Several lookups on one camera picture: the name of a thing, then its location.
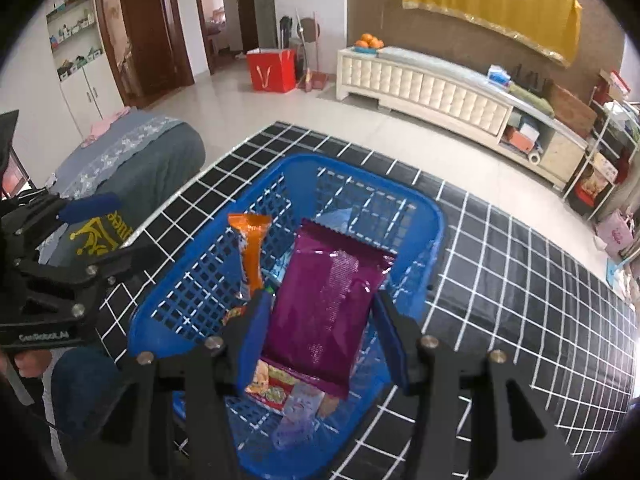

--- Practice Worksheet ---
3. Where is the black white-grid tablecloth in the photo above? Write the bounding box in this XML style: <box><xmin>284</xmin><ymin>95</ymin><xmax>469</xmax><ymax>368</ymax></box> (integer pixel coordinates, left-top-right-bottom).
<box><xmin>95</xmin><ymin>121</ymin><xmax>640</xmax><ymax>480</ymax></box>

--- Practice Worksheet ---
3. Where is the person's left hand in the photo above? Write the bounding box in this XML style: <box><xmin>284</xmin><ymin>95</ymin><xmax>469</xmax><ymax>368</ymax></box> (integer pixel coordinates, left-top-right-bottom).
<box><xmin>15</xmin><ymin>350</ymin><xmax>53</xmax><ymax>378</ymax></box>

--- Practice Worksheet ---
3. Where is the small clear snack packet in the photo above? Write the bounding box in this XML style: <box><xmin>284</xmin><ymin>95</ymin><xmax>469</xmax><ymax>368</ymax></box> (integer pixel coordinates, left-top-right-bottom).
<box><xmin>272</xmin><ymin>384</ymin><xmax>328</xmax><ymax>453</ymax></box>

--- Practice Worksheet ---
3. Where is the brown cardboard box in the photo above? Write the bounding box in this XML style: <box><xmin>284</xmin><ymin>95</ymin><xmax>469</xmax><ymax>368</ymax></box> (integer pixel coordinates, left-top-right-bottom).
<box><xmin>547</xmin><ymin>82</ymin><xmax>598</xmax><ymax>138</ymax></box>

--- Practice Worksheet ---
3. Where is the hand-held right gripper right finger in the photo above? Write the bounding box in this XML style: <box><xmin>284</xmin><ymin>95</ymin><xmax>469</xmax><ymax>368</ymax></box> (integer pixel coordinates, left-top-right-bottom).
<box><xmin>371</xmin><ymin>290</ymin><xmax>581</xmax><ymax>480</ymax></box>

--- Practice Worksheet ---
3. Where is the red yellow white-edged snack packet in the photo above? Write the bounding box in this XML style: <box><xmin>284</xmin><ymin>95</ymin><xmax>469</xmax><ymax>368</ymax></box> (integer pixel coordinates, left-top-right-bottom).
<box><xmin>245</xmin><ymin>360</ymin><xmax>301</xmax><ymax>411</ymax></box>

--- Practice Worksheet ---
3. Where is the grey sofa cover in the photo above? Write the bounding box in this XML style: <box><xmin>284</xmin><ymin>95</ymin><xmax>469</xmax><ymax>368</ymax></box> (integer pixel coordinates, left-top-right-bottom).
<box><xmin>37</xmin><ymin>110</ymin><xmax>206</xmax><ymax>266</ymax></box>

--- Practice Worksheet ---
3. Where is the folded green cloth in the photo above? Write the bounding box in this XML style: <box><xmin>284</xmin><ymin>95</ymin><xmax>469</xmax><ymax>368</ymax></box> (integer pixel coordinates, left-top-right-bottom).
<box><xmin>507</xmin><ymin>84</ymin><xmax>556</xmax><ymax>117</ymax></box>

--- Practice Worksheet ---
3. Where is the purple snack packet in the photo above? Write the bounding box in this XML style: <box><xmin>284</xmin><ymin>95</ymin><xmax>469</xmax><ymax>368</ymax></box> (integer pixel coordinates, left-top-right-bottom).
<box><xmin>261</xmin><ymin>218</ymin><xmax>397</xmax><ymax>401</ymax></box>

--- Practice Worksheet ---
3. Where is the light blue snack packet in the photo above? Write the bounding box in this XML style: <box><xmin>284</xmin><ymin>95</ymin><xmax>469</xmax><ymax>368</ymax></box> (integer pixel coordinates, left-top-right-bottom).
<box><xmin>265</xmin><ymin>250</ymin><xmax>296</xmax><ymax>291</ymax></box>

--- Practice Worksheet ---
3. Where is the orange box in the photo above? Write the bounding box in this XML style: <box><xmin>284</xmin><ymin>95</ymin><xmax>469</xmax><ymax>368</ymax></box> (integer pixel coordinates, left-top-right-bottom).
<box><xmin>505</xmin><ymin>130</ymin><xmax>538</xmax><ymax>153</ymax></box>

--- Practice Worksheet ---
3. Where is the pink shopping bag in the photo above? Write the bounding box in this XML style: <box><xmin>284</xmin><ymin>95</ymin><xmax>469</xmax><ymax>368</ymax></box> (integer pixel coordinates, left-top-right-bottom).
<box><xmin>595</xmin><ymin>210</ymin><xmax>633</xmax><ymax>256</ymax></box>

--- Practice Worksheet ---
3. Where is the black router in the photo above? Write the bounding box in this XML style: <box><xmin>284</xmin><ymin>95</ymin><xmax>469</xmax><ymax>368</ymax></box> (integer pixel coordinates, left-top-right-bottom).
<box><xmin>512</xmin><ymin>64</ymin><xmax>553</xmax><ymax>93</ymax></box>

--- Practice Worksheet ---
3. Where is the broom with dustpan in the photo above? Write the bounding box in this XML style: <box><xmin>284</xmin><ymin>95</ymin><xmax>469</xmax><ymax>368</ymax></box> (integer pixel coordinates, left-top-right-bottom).
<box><xmin>295</xmin><ymin>10</ymin><xmax>328</xmax><ymax>92</ymax></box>

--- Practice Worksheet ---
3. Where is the dark wooden door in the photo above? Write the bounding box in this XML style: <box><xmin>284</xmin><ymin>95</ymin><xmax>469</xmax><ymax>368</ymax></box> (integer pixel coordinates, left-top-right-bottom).
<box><xmin>92</xmin><ymin>0</ymin><xmax>195</xmax><ymax>108</ymax></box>

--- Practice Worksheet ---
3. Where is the white tv cabinet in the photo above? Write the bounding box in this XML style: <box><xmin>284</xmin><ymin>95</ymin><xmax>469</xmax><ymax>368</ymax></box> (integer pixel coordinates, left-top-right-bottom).
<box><xmin>336</xmin><ymin>46</ymin><xmax>588</xmax><ymax>191</ymax></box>

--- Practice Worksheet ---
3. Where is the dark wooden doorway frame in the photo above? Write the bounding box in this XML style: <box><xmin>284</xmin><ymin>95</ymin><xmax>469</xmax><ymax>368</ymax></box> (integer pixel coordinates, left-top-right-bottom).
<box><xmin>192</xmin><ymin>0</ymin><xmax>261</xmax><ymax>76</ymax></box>

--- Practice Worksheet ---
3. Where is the person's leg in jeans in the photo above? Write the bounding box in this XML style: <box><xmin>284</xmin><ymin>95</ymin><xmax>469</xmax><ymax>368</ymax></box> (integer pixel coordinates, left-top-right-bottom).
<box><xmin>50</xmin><ymin>345</ymin><xmax>151</xmax><ymax>480</ymax></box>

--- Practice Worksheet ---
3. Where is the blue plastic basket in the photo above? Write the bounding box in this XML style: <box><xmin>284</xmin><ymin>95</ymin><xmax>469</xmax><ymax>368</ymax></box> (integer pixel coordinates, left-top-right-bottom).
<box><xmin>127</xmin><ymin>154</ymin><xmax>447</xmax><ymax>480</ymax></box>

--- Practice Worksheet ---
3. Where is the pink cloth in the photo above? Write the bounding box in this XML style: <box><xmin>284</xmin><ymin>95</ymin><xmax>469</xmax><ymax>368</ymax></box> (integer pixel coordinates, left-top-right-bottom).
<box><xmin>80</xmin><ymin>107</ymin><xmax>131</xmax><ymax>148</ymax></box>

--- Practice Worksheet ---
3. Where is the red snack pouch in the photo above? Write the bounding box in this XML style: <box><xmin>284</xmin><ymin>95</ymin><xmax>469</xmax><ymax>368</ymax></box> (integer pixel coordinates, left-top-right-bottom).
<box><xmin>221</xmin><ymin>305</ymin><xmax>253</xmax><ymax>333</ymax></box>

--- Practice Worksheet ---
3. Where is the orange twisted snack packet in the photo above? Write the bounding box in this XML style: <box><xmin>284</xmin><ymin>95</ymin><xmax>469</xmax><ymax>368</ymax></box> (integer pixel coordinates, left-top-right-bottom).
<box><xmin>227</xmin><ymin>212</ymin><xmax>273</xmax><ymax>301</ymax></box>

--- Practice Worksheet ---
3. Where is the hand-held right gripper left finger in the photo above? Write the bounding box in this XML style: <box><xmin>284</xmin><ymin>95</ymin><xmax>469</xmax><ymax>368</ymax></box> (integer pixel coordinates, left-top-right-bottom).
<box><xmin>92</xmin><ymin>290</ymin><xmax>276</xmax><ymax>480</ymax></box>

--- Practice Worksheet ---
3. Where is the white metal shelf rack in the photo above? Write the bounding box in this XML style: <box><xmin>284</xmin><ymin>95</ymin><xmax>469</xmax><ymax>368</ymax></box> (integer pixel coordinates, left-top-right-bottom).
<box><xmin>562</xmin><ymin>72</ymin><xmax>640</xmax><ymax>221</ymax></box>

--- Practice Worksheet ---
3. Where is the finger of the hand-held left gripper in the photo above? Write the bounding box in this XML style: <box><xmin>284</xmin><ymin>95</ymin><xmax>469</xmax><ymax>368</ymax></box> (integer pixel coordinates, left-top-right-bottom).
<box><xmin>10</xmin><ymin>191</ymin><xmax>126</xmax><ymax>241</ymax></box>
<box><xmin>12</xmin><ymin>242</ymin><xmax>162</xmax><ymax>291</ymax></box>

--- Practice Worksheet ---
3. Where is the white wall cabinet with shelves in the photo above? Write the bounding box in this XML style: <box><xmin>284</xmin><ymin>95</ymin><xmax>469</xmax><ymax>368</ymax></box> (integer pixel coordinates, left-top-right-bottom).
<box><xmin>45</xmin><ymin>0</ymin><xmax>126</xmax><ymax>141</ymax></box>

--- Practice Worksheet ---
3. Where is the red gift bag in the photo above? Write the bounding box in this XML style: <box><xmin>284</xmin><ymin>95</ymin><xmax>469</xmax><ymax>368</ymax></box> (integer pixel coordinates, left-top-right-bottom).
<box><xmin>246</xmin><ymin>47</ymin><xmax>297</xmax><ymax>93</ymax></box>

